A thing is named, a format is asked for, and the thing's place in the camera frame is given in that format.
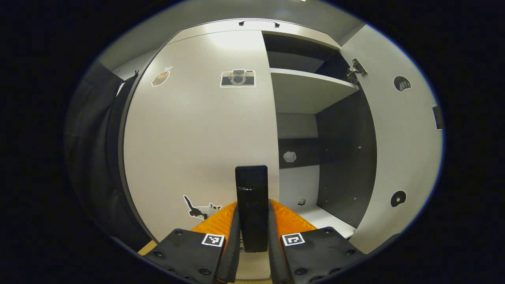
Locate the metal door hinge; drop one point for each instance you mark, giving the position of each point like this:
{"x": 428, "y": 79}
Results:
{"x": 357, "y": 69}

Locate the beige cabinet shelf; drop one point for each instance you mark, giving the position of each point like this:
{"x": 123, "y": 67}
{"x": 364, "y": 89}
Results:
{"x": 303, "y": 92}

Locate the beige cabinet door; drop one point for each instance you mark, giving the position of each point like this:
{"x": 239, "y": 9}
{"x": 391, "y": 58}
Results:
{"x": 189, "y": 138}
{"x": 402, "y": 150}

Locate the beige double-door shoe cabinet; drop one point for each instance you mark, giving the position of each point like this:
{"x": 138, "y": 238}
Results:
{"x": 343, "y": 157}

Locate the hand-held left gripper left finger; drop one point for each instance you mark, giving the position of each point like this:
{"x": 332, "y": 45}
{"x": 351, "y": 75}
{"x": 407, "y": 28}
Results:
{"x": 233, "y": 252}

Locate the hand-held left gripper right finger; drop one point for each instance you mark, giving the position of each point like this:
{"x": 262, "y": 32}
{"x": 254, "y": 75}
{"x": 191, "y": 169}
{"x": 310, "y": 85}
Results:
{"x": 275, "y": 252}

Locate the black backdrop cloth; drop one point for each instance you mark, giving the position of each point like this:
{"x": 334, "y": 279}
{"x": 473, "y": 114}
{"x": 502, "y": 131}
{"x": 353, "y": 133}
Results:
{"x": 86, "y": 130}
{"x": 118, "y": 165}

